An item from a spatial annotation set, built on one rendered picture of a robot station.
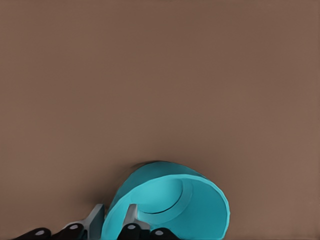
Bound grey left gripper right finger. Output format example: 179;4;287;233
117;203;153;240

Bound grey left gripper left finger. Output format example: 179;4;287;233
51;203;106;240

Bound teal cup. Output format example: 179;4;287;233
100;160;230;240

